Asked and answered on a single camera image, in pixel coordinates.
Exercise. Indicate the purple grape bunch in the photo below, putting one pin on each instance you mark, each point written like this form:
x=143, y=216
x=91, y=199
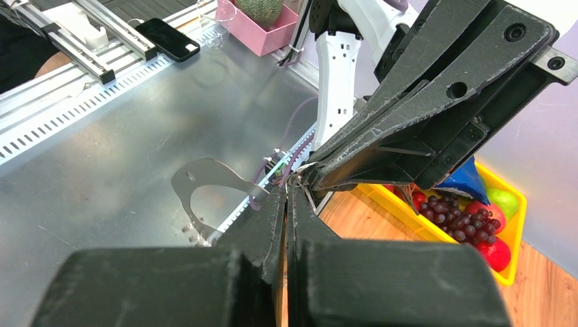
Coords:
x=445, y=213

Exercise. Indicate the pink box with cactus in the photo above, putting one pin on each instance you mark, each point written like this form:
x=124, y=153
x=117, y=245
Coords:
x=257, y=38

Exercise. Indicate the red apple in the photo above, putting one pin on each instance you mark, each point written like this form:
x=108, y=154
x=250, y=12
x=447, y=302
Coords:
x=497, y=254
x=488, y=212

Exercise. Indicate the green pear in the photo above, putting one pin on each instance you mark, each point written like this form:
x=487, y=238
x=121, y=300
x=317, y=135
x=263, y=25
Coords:
x=506, y=201

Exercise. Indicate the yellow plastic bin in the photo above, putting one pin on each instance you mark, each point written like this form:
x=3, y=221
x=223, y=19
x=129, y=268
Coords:
x=511, y=235

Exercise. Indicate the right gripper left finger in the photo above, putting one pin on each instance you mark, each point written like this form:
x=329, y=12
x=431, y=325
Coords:
x=236, y=282

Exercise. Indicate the blue chip bag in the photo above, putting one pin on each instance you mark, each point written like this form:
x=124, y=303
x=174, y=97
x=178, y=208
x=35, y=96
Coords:
x=466, y=182

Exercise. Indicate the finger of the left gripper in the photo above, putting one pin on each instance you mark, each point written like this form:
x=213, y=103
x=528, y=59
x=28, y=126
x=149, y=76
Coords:
x=401, y=158

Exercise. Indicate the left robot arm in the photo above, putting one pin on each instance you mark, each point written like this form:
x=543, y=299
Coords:
x=346, y=80

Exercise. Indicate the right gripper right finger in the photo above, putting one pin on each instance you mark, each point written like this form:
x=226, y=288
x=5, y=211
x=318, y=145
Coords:
x=334, y=281

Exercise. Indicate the small red fruits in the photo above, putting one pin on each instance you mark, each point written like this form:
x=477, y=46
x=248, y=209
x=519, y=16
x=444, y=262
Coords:
x=410, y=194

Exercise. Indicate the black smartphone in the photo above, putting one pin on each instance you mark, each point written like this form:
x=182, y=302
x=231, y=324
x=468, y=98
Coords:
x=171, y=42

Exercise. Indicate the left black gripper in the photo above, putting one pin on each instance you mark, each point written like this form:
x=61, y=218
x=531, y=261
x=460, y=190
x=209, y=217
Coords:
x=449, y=79

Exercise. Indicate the clear glass beaker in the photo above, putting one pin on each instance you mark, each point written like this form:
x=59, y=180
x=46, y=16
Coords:
x=214, y=17

